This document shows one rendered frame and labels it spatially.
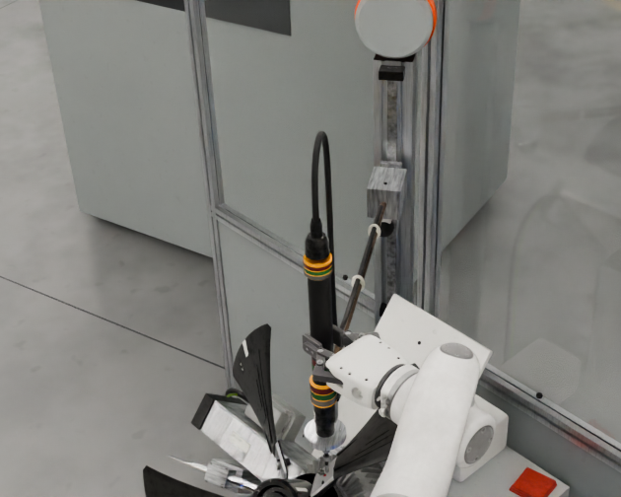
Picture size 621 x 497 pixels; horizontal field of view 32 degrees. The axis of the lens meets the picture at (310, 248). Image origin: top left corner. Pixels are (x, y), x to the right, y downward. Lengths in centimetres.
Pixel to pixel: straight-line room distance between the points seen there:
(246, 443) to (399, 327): 40
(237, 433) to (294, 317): 90
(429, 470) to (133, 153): 341
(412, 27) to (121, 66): 245
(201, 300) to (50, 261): 75
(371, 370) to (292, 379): 174
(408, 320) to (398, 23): 60
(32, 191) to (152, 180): 94
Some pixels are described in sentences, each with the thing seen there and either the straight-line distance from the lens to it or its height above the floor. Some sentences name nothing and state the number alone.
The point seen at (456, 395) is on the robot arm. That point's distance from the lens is 144.
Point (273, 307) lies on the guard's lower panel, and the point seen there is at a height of 76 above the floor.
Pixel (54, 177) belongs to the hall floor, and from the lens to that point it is 551.
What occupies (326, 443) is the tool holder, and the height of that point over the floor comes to 146.
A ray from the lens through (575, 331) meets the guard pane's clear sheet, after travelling 238.
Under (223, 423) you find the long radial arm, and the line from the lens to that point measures 234.
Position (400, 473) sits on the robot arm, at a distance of 137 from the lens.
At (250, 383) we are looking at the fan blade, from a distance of 217.
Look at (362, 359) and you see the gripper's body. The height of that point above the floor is 168.
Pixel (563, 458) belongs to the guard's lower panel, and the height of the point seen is 89.
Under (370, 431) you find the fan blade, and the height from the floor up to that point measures 134.
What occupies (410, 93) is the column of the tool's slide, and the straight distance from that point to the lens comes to 222.
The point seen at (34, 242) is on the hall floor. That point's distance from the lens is 505.
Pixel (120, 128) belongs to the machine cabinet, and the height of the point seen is 57.
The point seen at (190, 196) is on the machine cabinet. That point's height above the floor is 34.
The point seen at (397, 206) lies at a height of 153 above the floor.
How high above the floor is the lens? 274
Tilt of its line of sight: 35 degrees down
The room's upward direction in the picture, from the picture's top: 3 degrees counter-clockwise
